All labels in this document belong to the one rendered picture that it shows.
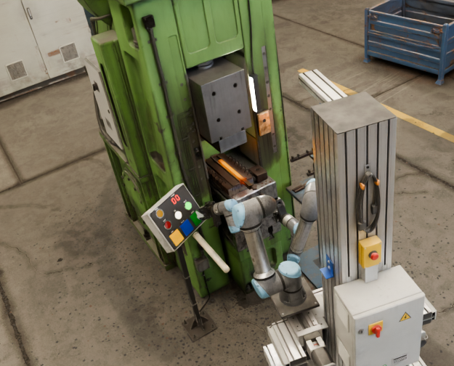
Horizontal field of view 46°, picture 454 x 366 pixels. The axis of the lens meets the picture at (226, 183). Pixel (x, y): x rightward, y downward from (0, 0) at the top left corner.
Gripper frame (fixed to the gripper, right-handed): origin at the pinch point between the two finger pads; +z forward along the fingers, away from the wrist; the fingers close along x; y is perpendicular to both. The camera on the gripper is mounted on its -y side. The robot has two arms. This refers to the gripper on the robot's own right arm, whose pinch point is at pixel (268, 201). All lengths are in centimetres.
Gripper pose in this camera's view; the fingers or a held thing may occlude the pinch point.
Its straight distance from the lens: 341.9
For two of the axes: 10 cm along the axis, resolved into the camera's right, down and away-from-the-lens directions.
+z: -5.0, -4.4, 7.5
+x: 8.5, -4.0, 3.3
